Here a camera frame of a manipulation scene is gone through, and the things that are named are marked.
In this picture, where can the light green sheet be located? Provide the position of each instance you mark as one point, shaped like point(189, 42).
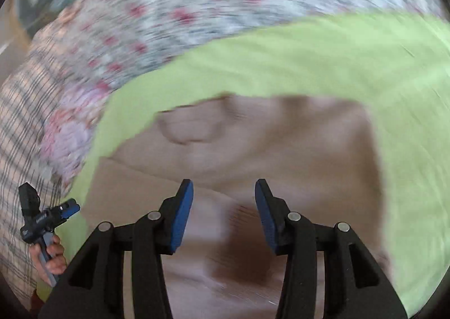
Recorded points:
point(316, 59)

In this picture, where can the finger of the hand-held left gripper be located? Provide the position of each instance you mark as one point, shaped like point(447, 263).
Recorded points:
point(69, 209)

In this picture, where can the person's left hand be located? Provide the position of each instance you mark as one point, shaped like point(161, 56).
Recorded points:
point(52, 257)

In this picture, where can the plaid checked cloth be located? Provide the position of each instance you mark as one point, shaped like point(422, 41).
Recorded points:
point(24, 150)

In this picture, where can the floral printed blanket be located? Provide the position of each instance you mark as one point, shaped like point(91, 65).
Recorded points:
point(197, 6)

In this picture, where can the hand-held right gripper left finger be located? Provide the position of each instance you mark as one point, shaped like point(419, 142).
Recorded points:
point(183, 213)

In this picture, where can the tan small garment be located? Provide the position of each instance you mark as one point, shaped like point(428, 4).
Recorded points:
point(246, 178)

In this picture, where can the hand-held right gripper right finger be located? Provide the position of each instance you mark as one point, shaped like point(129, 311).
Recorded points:
point(264, 217)

